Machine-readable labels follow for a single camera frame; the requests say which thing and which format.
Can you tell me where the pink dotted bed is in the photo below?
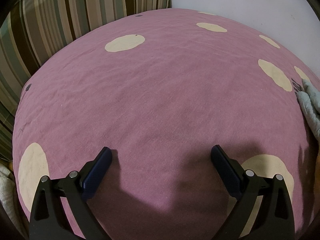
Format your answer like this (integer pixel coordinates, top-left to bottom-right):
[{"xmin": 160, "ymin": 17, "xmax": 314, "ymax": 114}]
[{"xmin": 12, "ymin": 8, "xmax": 320, "ymax": 240}]

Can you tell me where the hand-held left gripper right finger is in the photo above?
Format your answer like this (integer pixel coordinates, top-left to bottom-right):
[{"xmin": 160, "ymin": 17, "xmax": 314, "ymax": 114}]
[{"xmin": 210, "ymin": 144, "xmax": 294, "ymax": 240}]

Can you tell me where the light blue quilted jacket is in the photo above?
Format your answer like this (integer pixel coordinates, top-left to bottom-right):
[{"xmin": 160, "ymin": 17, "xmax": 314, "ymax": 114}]
[{"xmin": 295, "ymin": 78, "xmax": 320, "ymax": 140}]

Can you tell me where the white cloth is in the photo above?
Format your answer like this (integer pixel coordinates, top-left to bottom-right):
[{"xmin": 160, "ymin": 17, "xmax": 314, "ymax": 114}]
[{"xmin": 0, "ymin": 164, "xmax": 17, "ymax": 208}]

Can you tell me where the striped headboard cushion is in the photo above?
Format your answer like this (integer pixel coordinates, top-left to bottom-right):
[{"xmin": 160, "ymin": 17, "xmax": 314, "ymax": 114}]
[{"xmin": 0, "ymin": 0, "xmax": 172, "ymax": 162}]

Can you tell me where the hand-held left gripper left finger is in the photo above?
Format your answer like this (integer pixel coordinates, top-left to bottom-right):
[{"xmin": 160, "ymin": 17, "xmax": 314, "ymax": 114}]
[{"xmin": 29, "ymin": 146, "xmax": 113, "ymax": 240}]

